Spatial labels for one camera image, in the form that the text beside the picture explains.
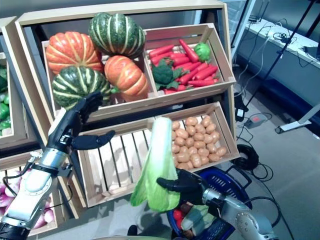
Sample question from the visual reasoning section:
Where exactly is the white stand base with caster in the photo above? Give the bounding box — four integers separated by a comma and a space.
274, 102, 320, 135

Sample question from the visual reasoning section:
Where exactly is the black cable bundle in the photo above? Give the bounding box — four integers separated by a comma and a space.
272, 32, 297, 45

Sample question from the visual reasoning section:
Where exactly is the black power adapter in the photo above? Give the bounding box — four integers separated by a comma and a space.
234, 94, 250, 123

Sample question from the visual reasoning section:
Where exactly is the grey power strip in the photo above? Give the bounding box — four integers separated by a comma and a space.
243, 113, 272, 130

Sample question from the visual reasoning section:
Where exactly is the glass door refrigerator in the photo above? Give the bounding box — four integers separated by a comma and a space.
224, 0, 258, 61

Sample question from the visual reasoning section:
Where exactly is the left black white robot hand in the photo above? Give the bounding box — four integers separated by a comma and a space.
46, 91, 117, 153

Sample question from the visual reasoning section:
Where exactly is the small orange pumpkin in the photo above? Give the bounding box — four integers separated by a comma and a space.
104, 54, 150, 103

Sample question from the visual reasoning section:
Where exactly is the black tripod stand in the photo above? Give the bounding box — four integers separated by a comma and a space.
243, 0, 316, 111
229, 0, 253, 58

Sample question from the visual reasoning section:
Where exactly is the blue plastic shopping basket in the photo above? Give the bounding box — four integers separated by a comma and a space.
166, 166, 253, 240

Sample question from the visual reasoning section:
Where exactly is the red chili pepper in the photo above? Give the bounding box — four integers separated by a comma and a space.
173, 209, 185, 222

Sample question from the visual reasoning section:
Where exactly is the large orange pumpkin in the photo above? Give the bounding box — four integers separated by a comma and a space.
45, 31, 105, 76

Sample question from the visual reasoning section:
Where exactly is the coiled black cable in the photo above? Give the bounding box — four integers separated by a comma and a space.
231, 144, 275, 181

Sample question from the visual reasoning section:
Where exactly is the light green lettuce head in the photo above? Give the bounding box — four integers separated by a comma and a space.
193, 42, 212, 63

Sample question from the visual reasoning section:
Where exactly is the wooden display shelf frame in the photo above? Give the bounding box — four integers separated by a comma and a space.
0, 16, 55, 237
14, 0, 238, 221

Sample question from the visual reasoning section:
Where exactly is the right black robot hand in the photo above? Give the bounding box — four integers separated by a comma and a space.
156, 167, 210, 207

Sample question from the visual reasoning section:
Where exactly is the green bell pepper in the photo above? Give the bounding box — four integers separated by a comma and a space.
0, 119, 12, 136
0, 102, 10, 120

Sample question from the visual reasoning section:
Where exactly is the white long counter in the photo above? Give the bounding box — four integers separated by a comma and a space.
236, 18, 320, 106

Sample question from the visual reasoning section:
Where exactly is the wooden slat crate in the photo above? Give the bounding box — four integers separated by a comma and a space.
0, 149, 66, 237
77, 117, 181, 208
41, 39, 161, 123
0, 51, 28, 145
159, 101, 241, 173
143, 22, 236, 97

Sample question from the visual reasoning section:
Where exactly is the green striped pumpkin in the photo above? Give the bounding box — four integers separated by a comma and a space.
88, 12, 146, 60
51, 65, 112, 111

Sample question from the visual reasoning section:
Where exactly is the dark green broccoli head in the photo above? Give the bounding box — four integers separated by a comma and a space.
0, 64, 8, 93
151, 58, 182, 91

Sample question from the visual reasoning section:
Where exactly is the green white napa cabbage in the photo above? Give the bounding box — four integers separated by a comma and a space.
129, 116, 181, 213
180, 204, 217, 231

